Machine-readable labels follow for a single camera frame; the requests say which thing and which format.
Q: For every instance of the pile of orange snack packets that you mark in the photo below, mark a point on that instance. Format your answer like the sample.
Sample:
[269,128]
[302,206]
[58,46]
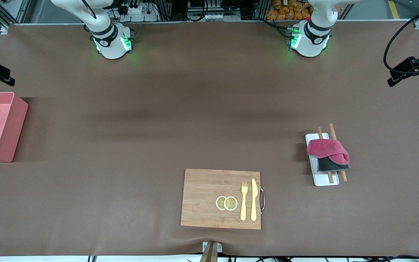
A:
[289,11]

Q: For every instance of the lemon slice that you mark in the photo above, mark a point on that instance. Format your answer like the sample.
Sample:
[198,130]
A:
[231,203]
[220,203]

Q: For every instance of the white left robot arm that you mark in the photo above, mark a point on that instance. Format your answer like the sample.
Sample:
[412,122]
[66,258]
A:
[313,34]

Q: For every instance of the brown wooden chopstick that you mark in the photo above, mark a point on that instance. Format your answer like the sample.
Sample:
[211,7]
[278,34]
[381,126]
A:
[332,131]
[330,177]

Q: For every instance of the yellow plastic knife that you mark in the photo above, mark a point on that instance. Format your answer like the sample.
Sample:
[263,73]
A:
[254,200]

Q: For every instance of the bamboo cutting board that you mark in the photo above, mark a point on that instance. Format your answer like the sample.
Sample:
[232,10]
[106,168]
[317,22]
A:
[206,196]

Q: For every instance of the white power strip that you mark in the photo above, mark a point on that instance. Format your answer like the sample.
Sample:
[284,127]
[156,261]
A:
[136,10]

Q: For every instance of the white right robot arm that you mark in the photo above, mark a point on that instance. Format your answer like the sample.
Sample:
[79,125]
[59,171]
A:
[106,32]

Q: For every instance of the white rectangular tray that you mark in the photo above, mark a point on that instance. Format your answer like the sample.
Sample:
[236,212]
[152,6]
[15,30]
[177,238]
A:
[316,178]

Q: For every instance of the pink and grey cloth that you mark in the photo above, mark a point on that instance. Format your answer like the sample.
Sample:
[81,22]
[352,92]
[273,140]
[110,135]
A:
[327,149]

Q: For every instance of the grey metal table bracket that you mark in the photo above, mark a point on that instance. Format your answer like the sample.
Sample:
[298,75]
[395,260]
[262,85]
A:
[212,249]

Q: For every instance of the yellow plastic fork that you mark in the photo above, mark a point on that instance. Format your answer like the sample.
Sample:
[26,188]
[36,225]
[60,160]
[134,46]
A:
[244,203]

